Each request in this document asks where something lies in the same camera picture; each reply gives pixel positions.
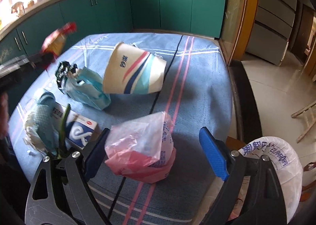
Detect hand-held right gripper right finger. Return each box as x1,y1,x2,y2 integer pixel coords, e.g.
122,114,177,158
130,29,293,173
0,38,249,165
199,127,288,225

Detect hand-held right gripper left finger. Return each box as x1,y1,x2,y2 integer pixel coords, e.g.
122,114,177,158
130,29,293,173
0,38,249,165
25,128,116,225

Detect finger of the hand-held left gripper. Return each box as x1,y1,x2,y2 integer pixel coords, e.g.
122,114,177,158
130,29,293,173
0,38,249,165
30,52,56,70

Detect red snack packet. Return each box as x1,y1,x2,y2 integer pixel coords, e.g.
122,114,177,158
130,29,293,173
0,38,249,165
41,22,77,70

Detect blue white medicine box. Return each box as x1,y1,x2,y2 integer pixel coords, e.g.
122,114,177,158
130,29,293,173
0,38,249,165
51,103,102,149

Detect pink plastic bag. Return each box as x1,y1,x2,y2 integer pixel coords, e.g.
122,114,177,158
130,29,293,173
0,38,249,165
104,111,177,184

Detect white printed trash bag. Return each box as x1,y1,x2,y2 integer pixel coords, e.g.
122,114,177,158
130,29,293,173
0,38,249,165
237,136,304,224

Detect black white checkered packet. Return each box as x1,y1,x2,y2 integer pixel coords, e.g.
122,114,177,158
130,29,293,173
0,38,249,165
55,61,79,89

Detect green leaf stalk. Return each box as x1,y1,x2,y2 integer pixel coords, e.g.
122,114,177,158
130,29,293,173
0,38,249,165
57,104,72,159

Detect brown figurine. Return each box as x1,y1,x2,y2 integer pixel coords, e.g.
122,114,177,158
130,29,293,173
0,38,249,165
11,2,25,15

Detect teal plastic wrapper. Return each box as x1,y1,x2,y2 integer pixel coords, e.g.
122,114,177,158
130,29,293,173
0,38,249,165
65,66,111,111

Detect blue striped tablecloth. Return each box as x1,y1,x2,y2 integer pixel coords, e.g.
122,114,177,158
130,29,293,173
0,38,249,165
7,33,234,225

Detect crumpled white plastic film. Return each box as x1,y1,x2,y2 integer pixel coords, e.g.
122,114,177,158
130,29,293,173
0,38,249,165
23,112,50,152

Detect striped paper cup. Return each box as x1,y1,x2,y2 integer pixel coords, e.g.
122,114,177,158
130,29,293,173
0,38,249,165
102,42,167,95

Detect wooden stool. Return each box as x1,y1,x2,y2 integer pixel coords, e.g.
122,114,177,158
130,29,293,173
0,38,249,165
291,103,316,144

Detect green kitchen cabinets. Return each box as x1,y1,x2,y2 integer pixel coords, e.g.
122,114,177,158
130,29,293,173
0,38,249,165
0,0,229,67

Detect silver refrigerator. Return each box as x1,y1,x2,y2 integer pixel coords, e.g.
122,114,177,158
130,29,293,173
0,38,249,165
247,0,299,65

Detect wooden door frame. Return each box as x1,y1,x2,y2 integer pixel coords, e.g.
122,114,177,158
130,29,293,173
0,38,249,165
218,0,260,61

